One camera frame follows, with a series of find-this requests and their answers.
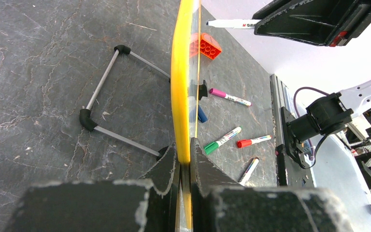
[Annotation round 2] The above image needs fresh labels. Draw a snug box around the black capped marker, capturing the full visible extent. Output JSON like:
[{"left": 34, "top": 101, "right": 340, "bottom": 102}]
[{"left": 239, "top": 158, "right": 259, "bottom": 186}]

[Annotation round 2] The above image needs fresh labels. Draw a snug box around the white whiteboard wooden frame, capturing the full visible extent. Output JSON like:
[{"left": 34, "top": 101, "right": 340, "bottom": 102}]
[{"left": 79, "top": 0, "right": 209, "bottom": 232}]

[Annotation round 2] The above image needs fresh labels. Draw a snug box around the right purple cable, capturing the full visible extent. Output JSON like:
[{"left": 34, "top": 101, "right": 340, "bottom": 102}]
[{"left": 293, "top": 87, "right": 330, "bottom": 162}]

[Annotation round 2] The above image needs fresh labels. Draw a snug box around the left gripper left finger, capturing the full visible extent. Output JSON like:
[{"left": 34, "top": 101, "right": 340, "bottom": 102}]
[{"left": 140, "top": 143, "right": 179, "bottom": 232}]

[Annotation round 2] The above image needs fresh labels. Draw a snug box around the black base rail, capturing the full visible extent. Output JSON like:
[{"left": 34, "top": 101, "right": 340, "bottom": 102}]
[{"left": 269, "top": 74, "right": 317, "bottom": 187}]

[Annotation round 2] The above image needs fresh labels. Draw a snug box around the blue capped marker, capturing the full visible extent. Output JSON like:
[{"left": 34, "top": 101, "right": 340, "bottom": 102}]
[{"left": 206, "top": 19, "right": 260, "bottom": 29}]

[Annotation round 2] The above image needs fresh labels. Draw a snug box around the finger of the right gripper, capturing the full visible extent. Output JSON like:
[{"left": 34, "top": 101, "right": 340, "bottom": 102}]
[
  {"left": 255, "top": 0, "right": 371, "bottom": 46},
  {"left": 252, "top": 0, "right": 295, "bottom": 20}
]

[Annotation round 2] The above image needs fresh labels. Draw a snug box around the blue marker cap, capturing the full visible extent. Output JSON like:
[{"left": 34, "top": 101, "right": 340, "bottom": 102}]
[{"left": 198, "top": 106, "right": 208, "bottom": 123}]

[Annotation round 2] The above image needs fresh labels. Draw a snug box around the green capped marker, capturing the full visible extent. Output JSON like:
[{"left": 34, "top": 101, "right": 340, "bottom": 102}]
[{"left": 204, "top": 127, "right": 242, "bottom": 155}]

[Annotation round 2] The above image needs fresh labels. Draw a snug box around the purple capped marker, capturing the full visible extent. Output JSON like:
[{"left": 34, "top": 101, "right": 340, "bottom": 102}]
[{"left": 209, "top": 88, "right": 252, "bottom": 107}]

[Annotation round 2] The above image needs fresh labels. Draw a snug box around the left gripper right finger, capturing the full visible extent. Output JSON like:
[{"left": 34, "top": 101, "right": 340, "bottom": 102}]
[{"left": 190, "top": 137, "right": 244, "bottom": 232}]

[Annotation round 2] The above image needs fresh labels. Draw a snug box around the red capped marker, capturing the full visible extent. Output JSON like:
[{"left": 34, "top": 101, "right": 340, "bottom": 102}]
[{"left": 236, "top": 135, "right": 272, "bottom": 148}]

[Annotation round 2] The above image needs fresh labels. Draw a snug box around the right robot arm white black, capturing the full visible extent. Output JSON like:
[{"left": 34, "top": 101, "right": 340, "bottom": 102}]
[{"left": 253, "top": 0, "right": 371, "bottom": 141}]

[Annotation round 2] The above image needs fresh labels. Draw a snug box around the orange half-round brick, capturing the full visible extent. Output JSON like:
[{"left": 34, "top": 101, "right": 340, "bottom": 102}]
[{"left": 189, "top": 33, "right": 222, "bottom": 60}]

